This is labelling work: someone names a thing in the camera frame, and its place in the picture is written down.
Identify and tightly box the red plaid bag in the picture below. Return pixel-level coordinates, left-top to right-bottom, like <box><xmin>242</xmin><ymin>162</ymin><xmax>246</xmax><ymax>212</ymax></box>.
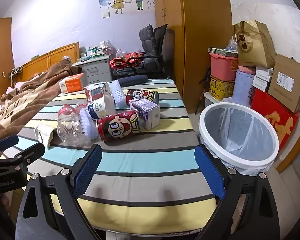
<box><xmin>109</xmin><ymin>52</ymin><xmax>147</xmax><ymax>70</ymax></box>

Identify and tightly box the white foam fruit net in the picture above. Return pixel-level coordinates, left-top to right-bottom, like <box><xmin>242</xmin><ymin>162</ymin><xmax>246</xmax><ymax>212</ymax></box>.
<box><xmin>110</xmin><ymin>79</ymin><xmax>130</xmax><ymax>110</ymax></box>
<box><xmin>76</xmin><ymin>104</ymin><xmax>99</xmax><ymax>140</ymax></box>

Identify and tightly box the striped flat box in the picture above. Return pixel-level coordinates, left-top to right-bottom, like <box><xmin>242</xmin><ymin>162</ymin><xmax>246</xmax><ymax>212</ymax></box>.
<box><xmin>208</xmin><ymin>47</ymin><xmax>238</xmax><ymax>57</ymax></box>

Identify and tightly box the red gift box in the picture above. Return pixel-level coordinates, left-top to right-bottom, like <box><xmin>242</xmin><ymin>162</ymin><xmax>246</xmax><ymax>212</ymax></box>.
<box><xmin>250</xmin><ymin>87</ymin><xmax>300</xmax><ymax>155</ymax></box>

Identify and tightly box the dark blue glasses case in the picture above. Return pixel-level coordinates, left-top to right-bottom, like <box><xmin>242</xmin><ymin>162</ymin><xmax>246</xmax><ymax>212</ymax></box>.
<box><xmin>117</xmin><ymin>75</ymin><xmax>148</xmax><ymax>87</ymax></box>

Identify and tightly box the yellow patterned box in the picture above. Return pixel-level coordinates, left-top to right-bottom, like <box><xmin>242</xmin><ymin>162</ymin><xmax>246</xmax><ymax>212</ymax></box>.
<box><xmin>209</xmin><ymin>75</ymin><xmax>237</xmax><ymax>102</ymax></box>

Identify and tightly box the white blue yogurt cup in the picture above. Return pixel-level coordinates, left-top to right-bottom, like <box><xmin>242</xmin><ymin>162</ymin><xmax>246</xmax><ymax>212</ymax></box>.
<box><xmin>88</xmin><ymin>97</ymin><xmax>115</xmax><ymax>119</ymax></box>

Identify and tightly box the purple white milk carton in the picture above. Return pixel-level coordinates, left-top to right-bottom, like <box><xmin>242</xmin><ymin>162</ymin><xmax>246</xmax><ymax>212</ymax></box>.
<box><xmin>129</xmin><ymin>98</ymin><xmax>161</xmax><ymax>131</ymax></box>

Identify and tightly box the white plastic box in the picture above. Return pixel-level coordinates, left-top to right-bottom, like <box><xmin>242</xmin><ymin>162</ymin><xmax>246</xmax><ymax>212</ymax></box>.
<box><xmin>204</xmin><ymin>92</ymin><xmax>234</xmax><ymax>114</ymax></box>

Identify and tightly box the red cartoon face can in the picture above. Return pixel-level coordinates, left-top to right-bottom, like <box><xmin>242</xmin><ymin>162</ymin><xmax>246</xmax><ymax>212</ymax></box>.
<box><xmin>96</xmin><ymin>110</ymin><xmax>142</xmax><ymax>142</ymax></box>
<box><xmin>125</xmin><ymin>89</ymin><xmax>160</xmax><ymax>107</ymax></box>

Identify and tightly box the lavender cylinder box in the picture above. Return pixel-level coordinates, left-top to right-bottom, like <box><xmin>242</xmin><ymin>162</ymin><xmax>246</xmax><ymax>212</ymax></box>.
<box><xmin>232</xmin><ymin>65</ymin><xmax>257</xmax><ymax>108</ymax></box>

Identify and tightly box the wooden bed headboard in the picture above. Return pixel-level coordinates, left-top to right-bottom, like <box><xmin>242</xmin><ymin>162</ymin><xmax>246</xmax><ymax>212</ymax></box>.
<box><xmin>9</xmin><ymin>42</ymin><xmax>80</xmax><ymax>85</ymax></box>

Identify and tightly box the brown paper bag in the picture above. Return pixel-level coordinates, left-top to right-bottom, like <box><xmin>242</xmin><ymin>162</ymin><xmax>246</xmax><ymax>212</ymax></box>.
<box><xmin>232</xmin><ymin>20</ymin><xmax>276</xmax><ymax>68</ymax></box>

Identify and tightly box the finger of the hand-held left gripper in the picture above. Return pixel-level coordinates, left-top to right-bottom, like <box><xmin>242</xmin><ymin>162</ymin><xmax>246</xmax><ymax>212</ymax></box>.
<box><xmin>0</xmin><ymin>142</ymin><xmax>46</xmax><ymax>173</ymax></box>
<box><xmin>0</xmin><ymin>134</ymin><xmax>19</xmax><ymax>156</ymax></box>

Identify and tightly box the wooden wardrobe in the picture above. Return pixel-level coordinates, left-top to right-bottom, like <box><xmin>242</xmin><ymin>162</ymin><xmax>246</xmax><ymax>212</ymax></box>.
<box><xmin>155</xmin><ymin>0</ymin><xmax>232</xmax><ymax>114</ymax></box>

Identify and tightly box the white opened paper carton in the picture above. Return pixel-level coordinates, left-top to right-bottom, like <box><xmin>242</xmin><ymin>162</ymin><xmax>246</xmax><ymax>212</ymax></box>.
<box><xmin>101</xmin><ymin>82</ymin><xmax>115</xmax><ymax>101</ymax></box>

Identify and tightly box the wooden door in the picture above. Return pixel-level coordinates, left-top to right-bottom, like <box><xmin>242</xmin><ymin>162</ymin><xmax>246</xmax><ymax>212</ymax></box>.
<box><xmin>0</xmin><ymin>17</ymin><xmax>14</xmax><ymax>90</ymax></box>

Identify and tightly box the pile of medicine boxes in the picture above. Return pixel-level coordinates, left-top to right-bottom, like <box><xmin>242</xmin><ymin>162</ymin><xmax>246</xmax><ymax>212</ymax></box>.
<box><xmin>80</xmin><ymin>40</ymin><xmax>113</xmax><ymax>59</ymax></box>

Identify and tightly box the red white milk carton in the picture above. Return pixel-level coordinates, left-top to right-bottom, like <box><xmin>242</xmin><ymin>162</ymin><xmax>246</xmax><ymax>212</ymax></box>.
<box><xmin>84</xmin><ymin>84</ymin><xmax>103</xmax><ymax>103</ymax></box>

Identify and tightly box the small white box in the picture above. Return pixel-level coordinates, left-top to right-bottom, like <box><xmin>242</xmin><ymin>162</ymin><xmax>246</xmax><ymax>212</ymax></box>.
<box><xmin>252</xmin><ymin>76</ymin><xmax>270</xmax><ymax>92</ymax></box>
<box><xmin>255</xmin><ymin>66</ymin><xmax>274</xmax><ymax>82</ymax></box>

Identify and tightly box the beige paper cup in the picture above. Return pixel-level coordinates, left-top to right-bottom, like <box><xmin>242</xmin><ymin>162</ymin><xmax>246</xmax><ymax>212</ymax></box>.
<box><xmin>35</xmin><ymin>122</ymin><xmax>57</xmax><ymax>150</ymax></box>

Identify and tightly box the clear plastic bin liner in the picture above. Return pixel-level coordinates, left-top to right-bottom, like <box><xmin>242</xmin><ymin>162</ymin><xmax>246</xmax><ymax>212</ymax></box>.
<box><xmin>205</xmin><ymin>105</ymin><xmax>275</xmax><ymax>156</ymax></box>

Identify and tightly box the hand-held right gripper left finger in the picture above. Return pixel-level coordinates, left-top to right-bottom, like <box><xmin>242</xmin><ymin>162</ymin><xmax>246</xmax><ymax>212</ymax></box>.
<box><xmin>15</xmin><ymin>144</ymin><xmax>103</xmax><ymax>240</ymax></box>

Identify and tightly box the pink plastic storage bin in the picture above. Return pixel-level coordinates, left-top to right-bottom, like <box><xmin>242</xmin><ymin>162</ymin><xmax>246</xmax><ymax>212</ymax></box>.
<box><xmin>209</xmin><ymin>51</ymin><xmax>239</xmax><ymax>82</ymax></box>

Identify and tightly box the dark leaning pole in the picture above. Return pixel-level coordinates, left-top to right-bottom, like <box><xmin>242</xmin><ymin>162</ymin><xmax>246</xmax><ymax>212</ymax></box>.
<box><xmin>195</xmin><ymin>67</ymin><xmax>211</xmax><ymax>114</ymax></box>

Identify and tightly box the black office chair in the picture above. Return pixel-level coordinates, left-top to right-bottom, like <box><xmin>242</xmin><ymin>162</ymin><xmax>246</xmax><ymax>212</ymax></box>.
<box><xmin>112</xmin><ymin>25</ymin><xmax>165</xmax><ymax>77</ymax></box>

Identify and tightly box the orange tissue box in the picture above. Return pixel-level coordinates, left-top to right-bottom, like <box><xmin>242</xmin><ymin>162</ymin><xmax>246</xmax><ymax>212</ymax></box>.
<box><xmin>59</xmin><ymin>73</ymin><xmax>87</xmax><ymax>93</ymax></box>

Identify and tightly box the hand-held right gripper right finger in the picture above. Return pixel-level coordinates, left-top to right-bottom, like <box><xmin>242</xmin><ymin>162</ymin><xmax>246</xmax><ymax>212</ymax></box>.
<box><xmin>190</xmin><ymin>144</ymin><xmax>288</xmax><ymax>240</ymax></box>

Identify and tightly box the grey nightstand cabinet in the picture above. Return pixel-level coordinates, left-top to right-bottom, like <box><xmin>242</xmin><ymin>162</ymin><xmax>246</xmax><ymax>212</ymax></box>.
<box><xmin>72</xmin><ymin>54</ymin><xmax>113</xmax><ymax>85</ymax></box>

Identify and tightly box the clear plastic bottle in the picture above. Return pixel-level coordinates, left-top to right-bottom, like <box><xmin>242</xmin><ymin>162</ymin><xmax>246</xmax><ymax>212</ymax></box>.
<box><xmin>57</xmin><ymin>104</ymin><xmax>84</xmax><ymax>146</ymax></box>

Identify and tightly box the brown blanket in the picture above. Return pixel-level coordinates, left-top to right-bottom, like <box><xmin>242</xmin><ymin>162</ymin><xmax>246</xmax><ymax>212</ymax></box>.
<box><xmin>0</xmin><ymin>61</ymin><xmax>88</xmax><ymax>143</ymax></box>

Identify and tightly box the brown cardboard box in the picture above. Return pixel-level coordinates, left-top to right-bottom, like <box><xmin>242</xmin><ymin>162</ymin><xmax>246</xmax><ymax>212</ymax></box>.
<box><xmin>267</xmin><ymin>54</ymin><xmax>300</xmax><ymax>113</ymax></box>

